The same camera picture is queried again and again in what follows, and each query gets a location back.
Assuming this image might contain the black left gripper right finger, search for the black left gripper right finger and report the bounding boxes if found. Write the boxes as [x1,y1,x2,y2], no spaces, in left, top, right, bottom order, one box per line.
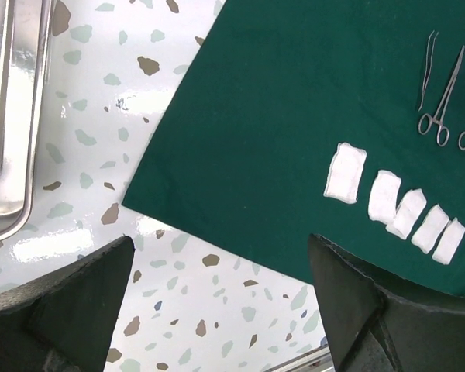
[308,235,465,372]

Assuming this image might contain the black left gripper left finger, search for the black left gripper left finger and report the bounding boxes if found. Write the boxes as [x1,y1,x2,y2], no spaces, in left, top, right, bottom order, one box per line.
[0,236,135,371]

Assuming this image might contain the white gauze pad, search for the white gauze pad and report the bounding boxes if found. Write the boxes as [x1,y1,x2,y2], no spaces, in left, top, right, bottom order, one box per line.
[386,188,427,240]
[323,143,367,205]
[432,218,465,265]
[412,205,450,254]
[367,170,401,225]

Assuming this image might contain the steel hemostat forceps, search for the steel hemostat forceps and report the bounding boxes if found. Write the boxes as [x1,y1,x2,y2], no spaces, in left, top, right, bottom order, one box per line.
[418,45,465,147]

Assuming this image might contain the green surgical drape cloth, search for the green surgical drape cloth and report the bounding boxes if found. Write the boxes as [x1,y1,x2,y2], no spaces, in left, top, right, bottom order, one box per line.
[123,1,465,297]

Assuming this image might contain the stainless steel instrument tray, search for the stainless steel instrument tray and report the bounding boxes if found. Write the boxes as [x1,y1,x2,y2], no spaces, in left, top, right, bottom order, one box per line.
[0,1,54,241]

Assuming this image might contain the aluminium rail frame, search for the aluminium rail frame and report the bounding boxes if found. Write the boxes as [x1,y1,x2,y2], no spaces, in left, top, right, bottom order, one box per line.
[267,345,335,372]

